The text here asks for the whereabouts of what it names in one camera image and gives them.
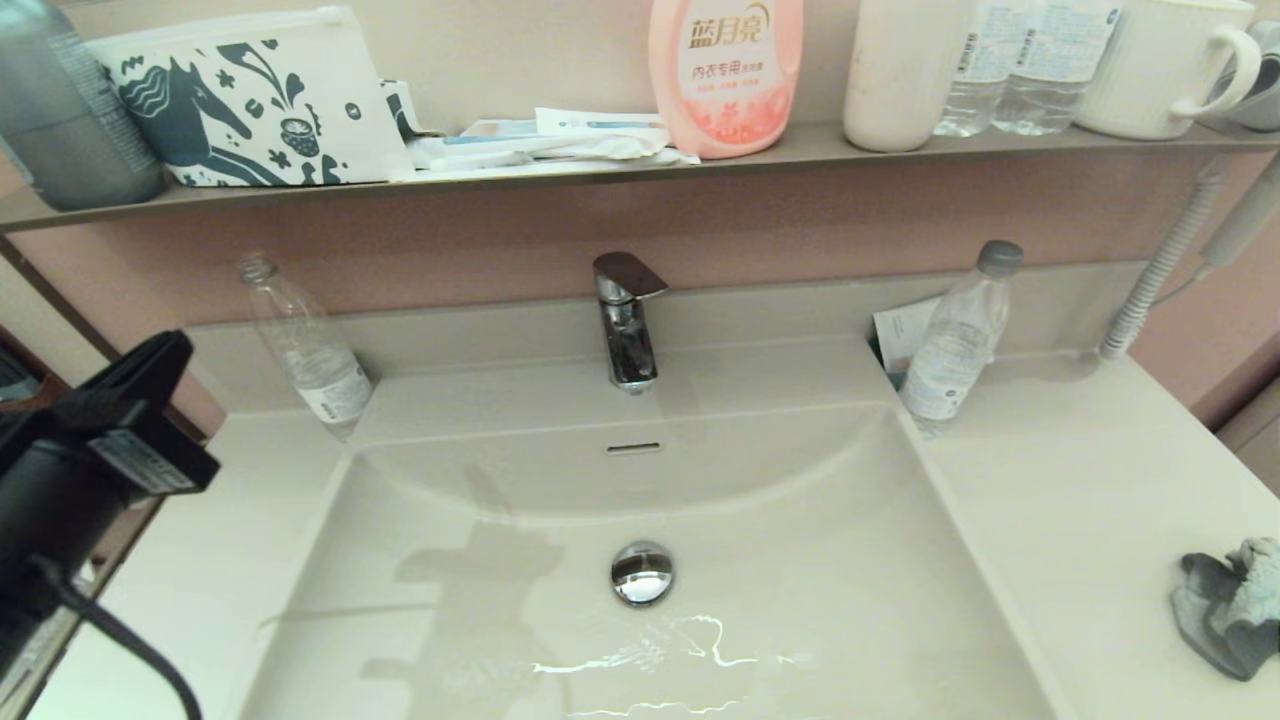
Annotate chrome faucet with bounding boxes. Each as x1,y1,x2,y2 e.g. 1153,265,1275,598
592,250,671,393

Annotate grey microfibre cloth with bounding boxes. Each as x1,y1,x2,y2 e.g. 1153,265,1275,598
1170,536,1280,683

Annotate cream ceramic sink vanity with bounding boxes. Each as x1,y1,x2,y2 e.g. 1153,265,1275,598
25,262,1280,720

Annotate clear bottle without cap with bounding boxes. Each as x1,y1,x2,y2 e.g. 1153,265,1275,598
236,250,375,441

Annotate dark grey plastic bottle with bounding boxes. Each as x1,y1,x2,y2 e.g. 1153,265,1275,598
0,0,169,213

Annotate white pouch with horse print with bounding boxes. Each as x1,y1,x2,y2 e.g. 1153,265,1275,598
85,5,416,189

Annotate small printed white pouch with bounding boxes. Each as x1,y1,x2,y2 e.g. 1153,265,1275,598
383,78,439,141

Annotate white packet with blue stripe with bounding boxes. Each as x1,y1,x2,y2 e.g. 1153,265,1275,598
460,118,559,147
533,106,669,139

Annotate white plastic wrapped sachet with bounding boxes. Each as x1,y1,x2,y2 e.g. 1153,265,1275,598
408,128,701,181

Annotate chrome drain stopper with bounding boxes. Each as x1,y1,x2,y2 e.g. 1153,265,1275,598
610,540,677,607

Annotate pink laundry detergent bottle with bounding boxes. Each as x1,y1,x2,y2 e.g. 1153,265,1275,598
648,0,805,161

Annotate white paper card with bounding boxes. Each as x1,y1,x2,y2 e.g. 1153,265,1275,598
872,296,946,379

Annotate clear bottle grey cap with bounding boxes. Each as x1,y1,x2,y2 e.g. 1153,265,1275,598
897,240,1025,439

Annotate white ribbed tumbler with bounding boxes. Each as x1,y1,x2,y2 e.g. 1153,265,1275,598
842,0,977,153

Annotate clear water bottle white label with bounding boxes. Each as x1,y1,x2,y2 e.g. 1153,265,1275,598
992,0,1123,137
932,0,1043,138

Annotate white ribbed mug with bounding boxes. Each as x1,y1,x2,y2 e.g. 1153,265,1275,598
1072,0,1263,141

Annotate grey white hair dryer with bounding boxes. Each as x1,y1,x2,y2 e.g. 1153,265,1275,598
1208,20,1280,134

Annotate black camera cable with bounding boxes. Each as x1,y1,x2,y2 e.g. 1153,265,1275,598
30,555,204,720

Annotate beige wall shelf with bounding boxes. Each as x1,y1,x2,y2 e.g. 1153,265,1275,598
0,120,1280,236

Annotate white coiled cord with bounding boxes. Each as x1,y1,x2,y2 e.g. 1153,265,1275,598
1098,165,1223,363

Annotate white dryer handle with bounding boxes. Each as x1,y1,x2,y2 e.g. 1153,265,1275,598
1198,150,1280,271

